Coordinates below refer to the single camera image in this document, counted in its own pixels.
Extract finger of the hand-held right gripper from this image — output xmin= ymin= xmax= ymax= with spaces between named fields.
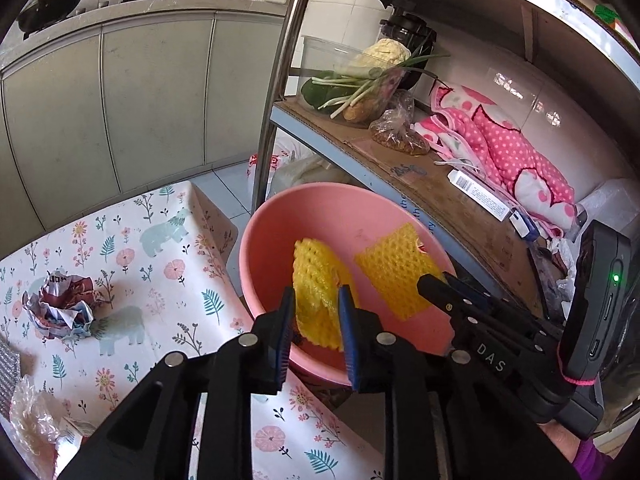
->
xmin=417 ymin=273 xmax=502 ymax=322
xmin=444 ymin=272 xmax=556 ymax=337

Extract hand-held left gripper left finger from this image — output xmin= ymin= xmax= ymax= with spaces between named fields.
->
xmin=55 ymin=287 xmax=301 ymax=480

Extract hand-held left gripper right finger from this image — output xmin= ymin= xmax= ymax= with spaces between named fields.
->
xmin=337 ymin=285 xmax=581 ymax=480

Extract yellow foam fruit net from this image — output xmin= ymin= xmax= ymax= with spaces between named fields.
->
xmin=354 ymin=222 xmax=448 ymax=321
xmin=291 ymin=238 xmax=358 ymax=353

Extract pink plastic basin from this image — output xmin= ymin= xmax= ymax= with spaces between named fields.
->
xmin=239 ymin=183 xmax=458 ymax=387

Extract printed paper ball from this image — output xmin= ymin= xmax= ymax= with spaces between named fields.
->
xmin=22 ymin=271 xmax=97 ymax=342

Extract pink paper carton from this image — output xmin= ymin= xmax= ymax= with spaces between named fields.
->
xmin=56 ymin=415 xmax=97 ymax=461

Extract person's right forearm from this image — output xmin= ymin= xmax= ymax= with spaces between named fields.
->
xmin=537 ymin=422 xmax=621 ymax=480

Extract crumpled clear plastic wrap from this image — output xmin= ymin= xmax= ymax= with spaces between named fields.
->
xmin=530 ymin=235 xmax=576 ymax=321

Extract small blue box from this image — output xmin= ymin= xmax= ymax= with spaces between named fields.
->
xmin=507 ymin=209 xmax=541 ymax=243

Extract long white cardboard box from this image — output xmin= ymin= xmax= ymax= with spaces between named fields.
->
xmin=447 ymin=169 xmax=516 ymax=221

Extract floral bear print tablecloth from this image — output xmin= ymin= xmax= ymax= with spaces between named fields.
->
xmin=0 ymin=180 xmax=386 ymax=480

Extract pink polka dot cloth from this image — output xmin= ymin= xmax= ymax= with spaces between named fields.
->
xmin=412 ymin=85 xmax=578 ymax=238

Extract plastic bag of brown food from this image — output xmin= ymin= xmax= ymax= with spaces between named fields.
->
xmin=369 ymin=89 xmax=431 ymax=156

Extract white plastic bag red print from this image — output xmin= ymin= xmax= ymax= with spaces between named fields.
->
xmin=245 ymin=135 xmax=351 ymax=201

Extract brown root vegetable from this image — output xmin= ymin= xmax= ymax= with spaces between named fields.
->
xmin=342 ymin=92 xmax=396 ymax=123

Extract green onions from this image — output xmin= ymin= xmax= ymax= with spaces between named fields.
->
xmin=312 ymin=52 xmax=451 ymax=121

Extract green pepper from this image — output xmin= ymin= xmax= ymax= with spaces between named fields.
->
xmin=300 ymin=77 xmax=333 ymax=111

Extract pale yellow cabbage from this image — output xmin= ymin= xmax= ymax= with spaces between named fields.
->
xmin=345 ymin=37 xmax=413 ymax=78

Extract crumpled clear plastic bag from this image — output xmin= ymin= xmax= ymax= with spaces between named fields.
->
xmin=9 ymin=375 xmax=66 ymax=456

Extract black blender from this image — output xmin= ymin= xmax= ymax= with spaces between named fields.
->
xmin=377 ymin=0 xmax=438 ymax=61

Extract silver bubble wrap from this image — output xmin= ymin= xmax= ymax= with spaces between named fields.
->
xmin=0 ymin=342 xmax=22 ymax=418

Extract clear plastic bowl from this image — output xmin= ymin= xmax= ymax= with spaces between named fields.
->
xmin=300 ymin=35 xmax=416 ymax=118

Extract green sticker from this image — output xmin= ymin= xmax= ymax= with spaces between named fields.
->
xmin=594 ymin=4 xmax=628 ymax=36

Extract grey kitchen counter cabinet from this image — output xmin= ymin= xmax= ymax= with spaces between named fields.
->
xmin=0 ymin=0 xmax=293 ymax=261

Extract metal shelf rack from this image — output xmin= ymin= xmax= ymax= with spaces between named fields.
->
xmin=250 ymin=0 xmax=640 ymax=311

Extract black wok with lid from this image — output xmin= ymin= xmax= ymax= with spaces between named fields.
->
xmin=17 ymin=0 xmax=85 ymax=38

